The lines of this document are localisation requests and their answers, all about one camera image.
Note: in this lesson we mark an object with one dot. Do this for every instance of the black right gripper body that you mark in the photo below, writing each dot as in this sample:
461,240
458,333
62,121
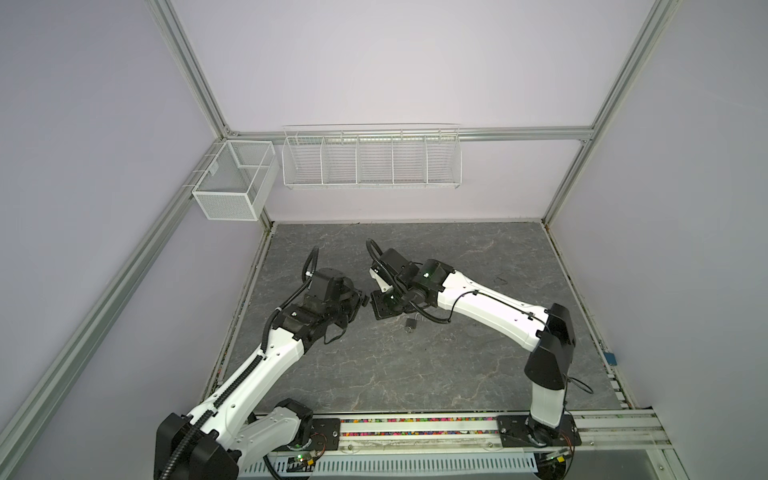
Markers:
389,304

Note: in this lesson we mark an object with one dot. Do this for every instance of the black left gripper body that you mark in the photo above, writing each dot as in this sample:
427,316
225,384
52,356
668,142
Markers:
343,311

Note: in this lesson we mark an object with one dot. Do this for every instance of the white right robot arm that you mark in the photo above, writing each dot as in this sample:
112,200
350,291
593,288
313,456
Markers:
437,291

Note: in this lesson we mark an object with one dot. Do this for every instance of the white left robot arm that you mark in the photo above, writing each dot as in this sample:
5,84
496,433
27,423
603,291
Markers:
218,439

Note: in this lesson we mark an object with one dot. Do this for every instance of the white mesh box basket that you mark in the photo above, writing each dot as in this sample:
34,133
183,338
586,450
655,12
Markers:
237,181

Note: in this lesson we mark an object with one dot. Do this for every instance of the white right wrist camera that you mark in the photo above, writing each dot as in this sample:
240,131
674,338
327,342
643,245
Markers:
382,285

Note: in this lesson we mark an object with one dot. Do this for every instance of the long white wire basket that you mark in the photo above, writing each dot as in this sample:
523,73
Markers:
386,156

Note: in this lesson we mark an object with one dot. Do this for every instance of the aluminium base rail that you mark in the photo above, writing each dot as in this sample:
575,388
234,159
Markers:
602,444

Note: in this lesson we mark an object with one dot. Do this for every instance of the aluminium frame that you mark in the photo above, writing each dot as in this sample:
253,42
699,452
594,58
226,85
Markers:
33,416

